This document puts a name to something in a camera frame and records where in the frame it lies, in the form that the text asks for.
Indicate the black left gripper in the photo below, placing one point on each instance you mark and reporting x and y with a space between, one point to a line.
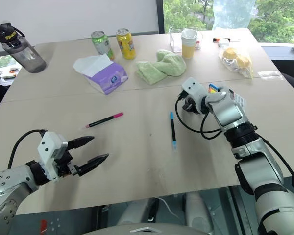
65 164

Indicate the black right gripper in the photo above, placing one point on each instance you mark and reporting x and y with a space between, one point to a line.
191 106

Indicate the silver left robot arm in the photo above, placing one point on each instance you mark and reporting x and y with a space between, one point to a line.
5 181

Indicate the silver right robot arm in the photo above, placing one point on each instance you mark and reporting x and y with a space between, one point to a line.
257 171

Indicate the black pen with blue cap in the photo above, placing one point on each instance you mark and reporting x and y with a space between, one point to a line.
173 129

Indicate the black pen with pink cap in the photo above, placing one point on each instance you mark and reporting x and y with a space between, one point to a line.
105 120

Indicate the light green towel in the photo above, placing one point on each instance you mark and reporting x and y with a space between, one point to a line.
159 68

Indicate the yellow and white cup stack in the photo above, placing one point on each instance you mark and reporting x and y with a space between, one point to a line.
188 47

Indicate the clear bag of yellow buns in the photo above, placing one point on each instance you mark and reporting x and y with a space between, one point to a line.
237 61

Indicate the clear plastic box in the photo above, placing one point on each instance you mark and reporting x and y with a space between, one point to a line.
174 41

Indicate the purple tissue pack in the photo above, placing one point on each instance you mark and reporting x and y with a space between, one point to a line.
107 78

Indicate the clear plastic strip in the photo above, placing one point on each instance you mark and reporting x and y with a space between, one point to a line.
269 74

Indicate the small red object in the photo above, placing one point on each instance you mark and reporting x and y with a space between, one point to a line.
43 225

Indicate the yellow drink can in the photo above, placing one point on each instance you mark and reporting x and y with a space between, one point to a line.
126 45

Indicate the silver robot torso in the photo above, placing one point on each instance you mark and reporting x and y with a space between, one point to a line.
147 230

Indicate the translucent plastic bag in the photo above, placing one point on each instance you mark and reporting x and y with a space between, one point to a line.
232 13

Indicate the dark chair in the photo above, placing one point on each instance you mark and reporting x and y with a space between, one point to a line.
291 78

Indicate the green drink can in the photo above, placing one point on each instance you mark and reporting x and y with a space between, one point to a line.
103 46

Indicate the grey sports water bottle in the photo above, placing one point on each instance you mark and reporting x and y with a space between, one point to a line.
24 54

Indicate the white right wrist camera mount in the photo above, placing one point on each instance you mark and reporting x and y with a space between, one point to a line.
194 89

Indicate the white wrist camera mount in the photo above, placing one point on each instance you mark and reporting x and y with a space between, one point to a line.
194 89
47 149

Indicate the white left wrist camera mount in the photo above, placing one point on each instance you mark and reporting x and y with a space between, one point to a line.
47 149

